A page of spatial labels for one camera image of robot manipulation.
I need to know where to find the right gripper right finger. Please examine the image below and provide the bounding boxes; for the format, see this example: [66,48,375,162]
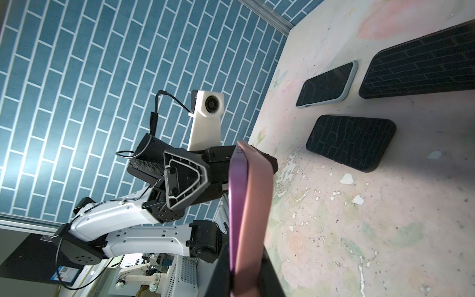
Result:
[258,249,286,297]

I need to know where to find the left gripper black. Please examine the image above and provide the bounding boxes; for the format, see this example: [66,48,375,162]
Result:
[142,145,279,223]

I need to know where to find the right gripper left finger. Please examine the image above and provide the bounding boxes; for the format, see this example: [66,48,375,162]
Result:
[214,238,231,297]

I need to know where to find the pink phone case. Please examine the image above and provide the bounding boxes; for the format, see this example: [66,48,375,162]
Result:
[230,141,274,297]

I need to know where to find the black phone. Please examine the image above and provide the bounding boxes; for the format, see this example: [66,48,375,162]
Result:
[306,115,397,173]
[359,21,475,99]
[228,146,248,288]

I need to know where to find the blue phone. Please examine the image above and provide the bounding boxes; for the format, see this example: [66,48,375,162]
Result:
[296,61,358,108]

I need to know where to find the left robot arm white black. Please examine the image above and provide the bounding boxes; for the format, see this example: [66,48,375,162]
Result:
[53,140,278,272]

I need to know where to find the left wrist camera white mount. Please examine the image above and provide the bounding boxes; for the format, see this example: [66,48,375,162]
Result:
[188,90,225,151]

